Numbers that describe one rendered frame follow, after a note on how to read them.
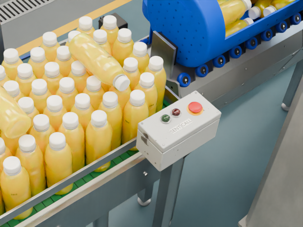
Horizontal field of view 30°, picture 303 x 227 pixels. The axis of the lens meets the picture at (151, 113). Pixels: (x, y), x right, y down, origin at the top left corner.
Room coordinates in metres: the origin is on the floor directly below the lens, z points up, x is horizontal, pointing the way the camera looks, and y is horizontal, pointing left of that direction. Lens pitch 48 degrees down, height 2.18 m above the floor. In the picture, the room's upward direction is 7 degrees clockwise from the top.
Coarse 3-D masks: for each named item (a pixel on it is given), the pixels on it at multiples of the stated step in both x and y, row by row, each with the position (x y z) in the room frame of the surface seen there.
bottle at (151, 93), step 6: (138, 84) 1.08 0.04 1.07; (144, 90) 1.06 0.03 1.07; (150, 90) 1.07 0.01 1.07; (156, 90) 1.08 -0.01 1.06; (150, 96) 1.06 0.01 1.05; (156, 96) 1.07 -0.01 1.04; (150, 102) 1.05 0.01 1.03; (156, 102) 1.08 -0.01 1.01; (150, 108) 1.05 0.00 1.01; (150, 114) 1.06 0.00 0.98
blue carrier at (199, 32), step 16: (160, 0) 1.38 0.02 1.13; (176, 0) 1.34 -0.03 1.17; (192, 0) 1.29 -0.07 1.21; (208, 0) 1.30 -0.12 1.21; (160, 16) 1.38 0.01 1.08; (176, 16) 1.33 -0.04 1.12; (192, 16) 1.29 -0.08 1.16; (208, 16) 1.26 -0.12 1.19; (272, 16) 1.42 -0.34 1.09; (288, 16) 1.50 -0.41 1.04; (176, 32) 1.32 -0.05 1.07; (192, 32) 1.28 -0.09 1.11; (208, 32) 1.24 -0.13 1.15; (224, 32) 1.27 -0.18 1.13; (240, 32) 1.32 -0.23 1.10; (256, 32) 1.39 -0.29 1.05; (192, 48) 1.27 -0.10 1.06; (208, 48) 1.23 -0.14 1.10; (224, 48) 1.28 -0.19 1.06; (192, 64) 1.26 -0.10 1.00
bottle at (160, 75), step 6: (162, 66) 1.16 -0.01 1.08; (144, 72) 1.15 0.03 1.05; (150, 72) 1.14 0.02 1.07; (156, 72) 1.14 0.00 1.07; (162, 72) 1.14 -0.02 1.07; (156, 78) 1.13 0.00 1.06; (162, 78) 1.13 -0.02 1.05; (156, 84) 1.12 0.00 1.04; (162, 84) 1.13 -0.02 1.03; (162, 90) 1.13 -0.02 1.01; (162, 96) 1.14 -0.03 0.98; (162, 102) 1.14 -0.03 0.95; (156, 108) 1.12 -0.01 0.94
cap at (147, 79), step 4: (140, 76) 1.08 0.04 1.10; (144, 76) 1.09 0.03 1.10; (148, 76) 1.09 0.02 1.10; (152, 76) 1.09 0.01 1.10; (140, 80) 1.08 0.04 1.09; (144, 80) 1.07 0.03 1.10; (148, 80) 1.07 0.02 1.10; (152, 80) 1.07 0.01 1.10; (144, 84) 1.07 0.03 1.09; (148, 84) 1.07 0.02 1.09; (152, 84) 1.08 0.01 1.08
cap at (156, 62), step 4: (156, 56) 1.17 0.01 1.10; (152, 60) 1.15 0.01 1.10; (156, 60) 1.15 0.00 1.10; (160, 60) 1.16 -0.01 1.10; (152, 64) 1.14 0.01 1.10; (156, 64) 1.14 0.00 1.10; (160, 64) 1.14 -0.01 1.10; (152, 68) 1.14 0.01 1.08; (156, 68) 1.14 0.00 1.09; (160, 68) 1.14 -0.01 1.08
